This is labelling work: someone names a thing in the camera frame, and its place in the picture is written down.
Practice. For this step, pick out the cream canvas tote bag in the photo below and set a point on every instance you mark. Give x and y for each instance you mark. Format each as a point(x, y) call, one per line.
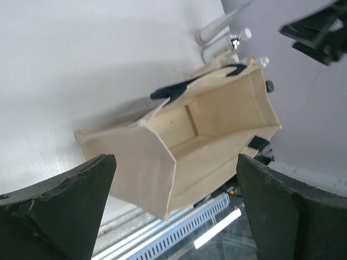
point(175, 154)

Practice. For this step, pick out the yellow liquid bottle white cap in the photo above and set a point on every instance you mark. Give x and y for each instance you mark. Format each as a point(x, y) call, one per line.
point(259, 61)

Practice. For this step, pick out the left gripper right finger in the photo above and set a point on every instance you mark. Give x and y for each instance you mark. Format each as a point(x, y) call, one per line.
point(290, 219)

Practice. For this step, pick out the square bottle black cap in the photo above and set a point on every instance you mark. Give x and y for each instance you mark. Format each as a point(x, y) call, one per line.
point(269, 86)

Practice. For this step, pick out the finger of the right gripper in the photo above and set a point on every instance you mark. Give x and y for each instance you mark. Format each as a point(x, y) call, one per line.
point(321, 35)

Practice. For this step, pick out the clear bottle white cap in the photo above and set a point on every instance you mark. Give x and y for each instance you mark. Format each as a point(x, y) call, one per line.
point(228, 43)

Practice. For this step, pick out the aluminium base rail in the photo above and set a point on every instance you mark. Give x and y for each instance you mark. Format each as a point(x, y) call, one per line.
point(123, 236)

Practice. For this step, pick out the silver cosmetic tube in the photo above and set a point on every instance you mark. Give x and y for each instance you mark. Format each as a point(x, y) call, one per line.
point(206, 34)

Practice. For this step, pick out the grey slotted cable duct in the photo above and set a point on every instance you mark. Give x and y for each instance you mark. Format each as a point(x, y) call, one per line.
point(181, 228)

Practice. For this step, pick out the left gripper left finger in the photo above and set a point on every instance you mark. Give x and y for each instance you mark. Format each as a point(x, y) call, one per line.
point(58, 218)

